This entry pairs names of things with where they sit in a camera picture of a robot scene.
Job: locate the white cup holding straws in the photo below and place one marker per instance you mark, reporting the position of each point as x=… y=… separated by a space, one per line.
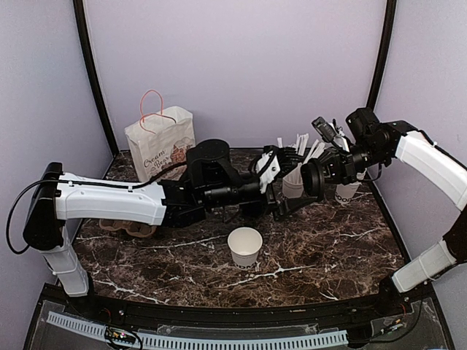
x=292 y=185

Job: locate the brown pulp cup carrier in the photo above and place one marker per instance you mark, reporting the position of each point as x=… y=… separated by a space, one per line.
x=135 y=229

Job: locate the right black frame post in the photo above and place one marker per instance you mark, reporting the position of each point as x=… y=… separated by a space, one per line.
x=382 y=55

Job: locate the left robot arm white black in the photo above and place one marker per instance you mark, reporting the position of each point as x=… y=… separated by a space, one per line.
x=278 y=181

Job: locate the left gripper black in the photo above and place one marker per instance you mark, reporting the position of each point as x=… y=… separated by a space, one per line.
x=289 y=207

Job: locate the stack of black lids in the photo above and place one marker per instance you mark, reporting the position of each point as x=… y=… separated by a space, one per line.
x=253 y=210

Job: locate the stack of white paper cups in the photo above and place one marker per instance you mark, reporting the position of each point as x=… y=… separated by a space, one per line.
x=345 y=193

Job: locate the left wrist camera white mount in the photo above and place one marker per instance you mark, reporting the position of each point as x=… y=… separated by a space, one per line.
x=265 y=167

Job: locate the white paper takeout bag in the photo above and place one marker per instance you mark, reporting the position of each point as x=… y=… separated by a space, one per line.
x=160 y=139

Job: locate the black front table rail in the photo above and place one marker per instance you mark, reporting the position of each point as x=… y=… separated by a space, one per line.
x=357 y=312

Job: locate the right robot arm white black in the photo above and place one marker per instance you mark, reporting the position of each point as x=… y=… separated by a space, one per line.
x=428 y=190

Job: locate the single white paper cup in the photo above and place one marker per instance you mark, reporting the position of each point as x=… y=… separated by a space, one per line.
x=245 y=244

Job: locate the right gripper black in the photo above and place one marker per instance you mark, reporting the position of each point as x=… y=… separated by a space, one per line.
x=340 y=166

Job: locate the grey slotted cable duct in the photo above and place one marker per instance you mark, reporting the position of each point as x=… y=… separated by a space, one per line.
x=194 y=339

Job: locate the single black cup lid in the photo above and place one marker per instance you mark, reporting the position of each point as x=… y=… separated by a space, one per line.
x=313 y=178

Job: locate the bundle of wrapped white straws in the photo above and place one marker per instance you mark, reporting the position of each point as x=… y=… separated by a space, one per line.
x=301 y=146

